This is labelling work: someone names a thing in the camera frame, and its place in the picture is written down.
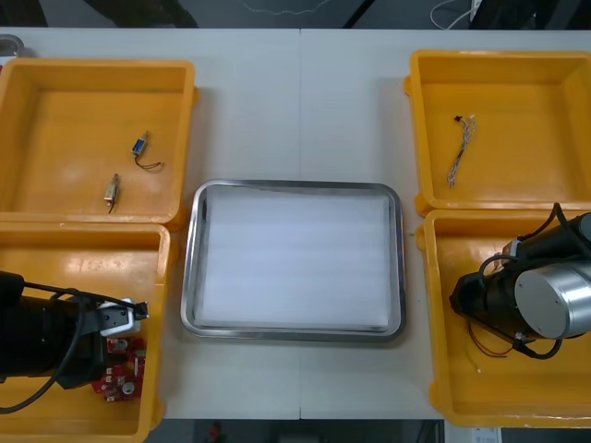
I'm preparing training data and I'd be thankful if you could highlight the yellow-orange plastic bin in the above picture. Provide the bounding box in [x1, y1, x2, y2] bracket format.
[0, 220, 180, 443]
[403, 48, 591, 219]
[0, 57, 202, 232]
[415, 209, 591, 429]

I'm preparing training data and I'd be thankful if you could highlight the blue label solenoid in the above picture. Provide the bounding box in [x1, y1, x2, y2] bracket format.
[130, 130, 166, 172]

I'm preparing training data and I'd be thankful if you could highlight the red wire harness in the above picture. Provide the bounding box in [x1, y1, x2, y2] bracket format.
[464, 317, 515, 376]

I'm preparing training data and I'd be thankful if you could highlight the round steel container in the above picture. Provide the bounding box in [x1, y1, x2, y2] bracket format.
[0, 33, 26, 59]

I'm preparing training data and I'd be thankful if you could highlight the steel tray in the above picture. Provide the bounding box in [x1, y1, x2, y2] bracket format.
[180, 178, 408, 344]

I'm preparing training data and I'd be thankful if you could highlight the round red circuit board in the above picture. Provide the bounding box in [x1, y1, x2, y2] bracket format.
[90, 337, 149, 403]

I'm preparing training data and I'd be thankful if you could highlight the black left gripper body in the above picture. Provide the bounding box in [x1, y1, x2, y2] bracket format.
[56, 317, 111, 391]

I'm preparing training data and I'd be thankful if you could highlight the blue-white wire harness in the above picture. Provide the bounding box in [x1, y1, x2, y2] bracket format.
[445, 114, 479, 188]

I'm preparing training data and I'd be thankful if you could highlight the white cable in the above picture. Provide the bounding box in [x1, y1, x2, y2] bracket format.
[429, 0, 482, 30]

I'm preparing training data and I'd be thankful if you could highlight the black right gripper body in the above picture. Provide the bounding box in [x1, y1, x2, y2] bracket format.
[449, 271, 491, 325]

